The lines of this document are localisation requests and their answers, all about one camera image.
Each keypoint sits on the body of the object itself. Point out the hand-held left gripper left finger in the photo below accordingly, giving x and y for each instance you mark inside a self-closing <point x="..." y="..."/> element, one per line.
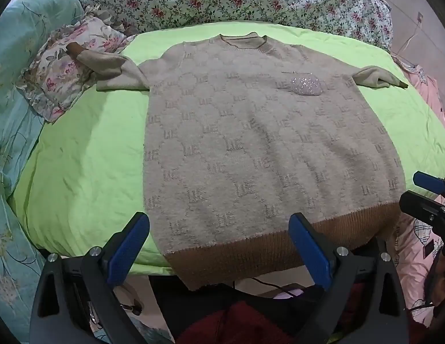
<point x="129" y="249"/>

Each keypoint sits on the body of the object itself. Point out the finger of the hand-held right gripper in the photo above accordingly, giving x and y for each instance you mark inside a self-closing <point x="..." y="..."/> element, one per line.
<point x="423" y="206"/>
<point x="430" y="182"/>

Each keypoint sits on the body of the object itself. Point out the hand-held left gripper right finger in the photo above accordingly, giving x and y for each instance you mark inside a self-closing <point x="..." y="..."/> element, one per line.
<point x="309" y="251"/>

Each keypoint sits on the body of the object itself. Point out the beige patterned knit sweater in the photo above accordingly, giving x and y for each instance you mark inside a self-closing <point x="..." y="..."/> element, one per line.
<point x="261" y="132"/>

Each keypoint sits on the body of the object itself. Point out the pink printed cloth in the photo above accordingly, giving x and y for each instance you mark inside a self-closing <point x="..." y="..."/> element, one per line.
<point x="412" y="258"/>

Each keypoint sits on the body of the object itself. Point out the bright green blanket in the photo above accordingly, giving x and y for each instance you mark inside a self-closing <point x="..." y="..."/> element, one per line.
<point x="82" y="157"/>

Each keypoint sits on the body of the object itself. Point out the dark red garment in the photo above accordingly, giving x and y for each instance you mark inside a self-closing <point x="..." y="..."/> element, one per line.
<point x="236" y="324"/>

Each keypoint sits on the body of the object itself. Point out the teal floral bed sheet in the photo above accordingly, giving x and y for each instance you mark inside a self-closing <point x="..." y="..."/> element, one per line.
<point x="14" y="114"/>

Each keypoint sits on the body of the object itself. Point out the pink floral ruffled pillow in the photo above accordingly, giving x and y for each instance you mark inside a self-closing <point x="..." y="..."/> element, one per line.
<point x="53" y="75"/>

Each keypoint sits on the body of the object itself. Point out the white red-flowered quilt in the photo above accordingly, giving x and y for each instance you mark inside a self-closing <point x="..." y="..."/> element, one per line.
<point x="244" y="0"/>

